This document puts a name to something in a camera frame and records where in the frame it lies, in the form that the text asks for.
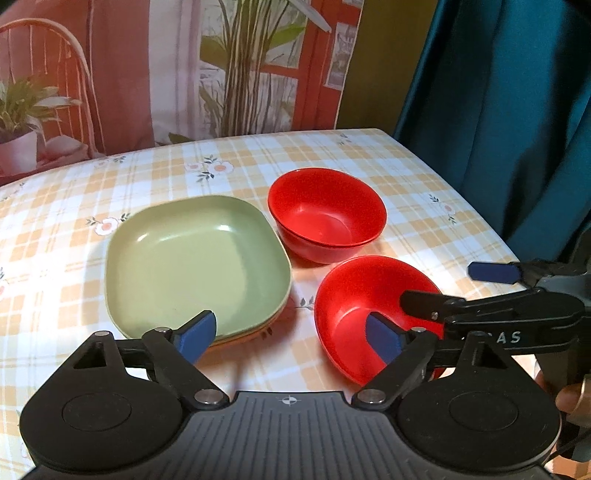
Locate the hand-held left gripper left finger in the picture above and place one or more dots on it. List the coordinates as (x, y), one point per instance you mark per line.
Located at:
(196, 337)

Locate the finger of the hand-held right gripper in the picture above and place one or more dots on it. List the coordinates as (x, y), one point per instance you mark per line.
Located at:
(494, 271)
(485, 310)

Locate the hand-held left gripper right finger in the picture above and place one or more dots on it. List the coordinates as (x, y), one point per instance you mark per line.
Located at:
(385, 337)

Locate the red bowl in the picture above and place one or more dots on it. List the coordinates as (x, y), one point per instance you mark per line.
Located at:
(323, 207)
(318, 256)
(351, 300)

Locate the orange plate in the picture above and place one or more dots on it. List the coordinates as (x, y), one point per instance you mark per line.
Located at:
(258, 337)

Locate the green square plate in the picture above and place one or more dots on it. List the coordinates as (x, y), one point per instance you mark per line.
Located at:
(194, 263)

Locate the pale yellow plate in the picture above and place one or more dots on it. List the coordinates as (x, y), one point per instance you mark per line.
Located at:
(281, 318)

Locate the person's right hand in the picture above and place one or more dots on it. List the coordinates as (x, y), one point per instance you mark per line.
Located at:
(572, 399)

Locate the teal curtain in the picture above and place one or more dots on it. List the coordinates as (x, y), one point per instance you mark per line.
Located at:
(508, 115)

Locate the printed wall cloth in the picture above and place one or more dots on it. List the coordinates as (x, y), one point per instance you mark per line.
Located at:
(138, 69)

